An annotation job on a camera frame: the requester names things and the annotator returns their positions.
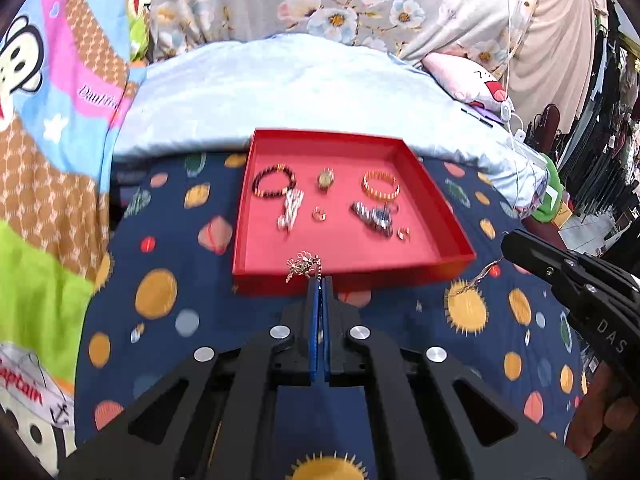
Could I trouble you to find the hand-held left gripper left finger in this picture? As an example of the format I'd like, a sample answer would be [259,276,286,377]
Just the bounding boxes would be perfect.
[60,275,324,480]

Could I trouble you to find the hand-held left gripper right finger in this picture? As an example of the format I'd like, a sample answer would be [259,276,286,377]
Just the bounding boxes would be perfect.
[323,275,589,480]

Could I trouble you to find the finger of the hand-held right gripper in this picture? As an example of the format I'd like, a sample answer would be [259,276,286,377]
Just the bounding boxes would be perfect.
[510,230,628,287]
[501,234,592,312]

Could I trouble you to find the thin gold chain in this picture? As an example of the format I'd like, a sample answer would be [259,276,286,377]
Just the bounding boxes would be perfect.
[467,256,506,289]

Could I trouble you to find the silver chain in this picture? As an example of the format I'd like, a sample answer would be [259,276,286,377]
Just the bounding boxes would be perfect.
[285,252,324,284]

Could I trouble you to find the red tray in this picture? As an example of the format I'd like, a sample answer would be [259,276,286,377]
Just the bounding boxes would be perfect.
[232,129,477,297]

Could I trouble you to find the silver wristwatch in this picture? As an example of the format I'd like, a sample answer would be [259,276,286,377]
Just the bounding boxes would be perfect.
[349,201,394,237]

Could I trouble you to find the black bead bracelet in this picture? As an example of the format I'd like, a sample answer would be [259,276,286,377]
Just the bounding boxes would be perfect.
[252,163,297,200]

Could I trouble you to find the person's right hand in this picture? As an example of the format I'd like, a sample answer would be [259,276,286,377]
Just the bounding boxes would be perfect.
[565,362,640,457]

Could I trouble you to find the maroon cushion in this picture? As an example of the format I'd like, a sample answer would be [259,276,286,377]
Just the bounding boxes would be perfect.
[520,220,572,252]

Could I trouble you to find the green plush cushion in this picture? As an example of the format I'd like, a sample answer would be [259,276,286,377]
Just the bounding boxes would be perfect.
[529,154,567,224]

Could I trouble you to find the navy planet printed blanket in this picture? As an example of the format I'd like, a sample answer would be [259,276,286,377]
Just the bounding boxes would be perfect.
[75,152,589,480]

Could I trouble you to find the hanging dark clothes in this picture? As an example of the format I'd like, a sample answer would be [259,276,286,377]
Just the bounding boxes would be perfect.
[559,0,640,263]

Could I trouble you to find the black metal chair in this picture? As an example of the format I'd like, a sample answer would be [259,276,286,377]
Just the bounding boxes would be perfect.
[530,104,567,157]

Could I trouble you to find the purple notebook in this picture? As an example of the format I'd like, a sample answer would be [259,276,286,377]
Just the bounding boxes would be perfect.
[461,102,502,129]

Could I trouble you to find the pink plush pillow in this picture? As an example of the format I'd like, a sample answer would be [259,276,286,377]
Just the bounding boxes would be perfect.
[422,52,512,114]

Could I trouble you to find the beige curtain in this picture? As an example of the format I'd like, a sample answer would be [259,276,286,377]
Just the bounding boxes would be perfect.
[500,0,603,133]

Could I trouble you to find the light blue blanket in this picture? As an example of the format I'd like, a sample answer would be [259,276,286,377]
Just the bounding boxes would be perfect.
[112,34,551,212]

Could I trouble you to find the colourful cartoon monkey blanket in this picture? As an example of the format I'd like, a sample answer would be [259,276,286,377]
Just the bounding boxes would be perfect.
[0,0,152,478]

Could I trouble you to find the silver white braided bracelet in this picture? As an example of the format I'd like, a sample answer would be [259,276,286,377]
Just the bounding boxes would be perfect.
[277,189,305,234]

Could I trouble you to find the orange beaded bracelet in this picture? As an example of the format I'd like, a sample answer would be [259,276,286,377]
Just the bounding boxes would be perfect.
[361,169,401,202]

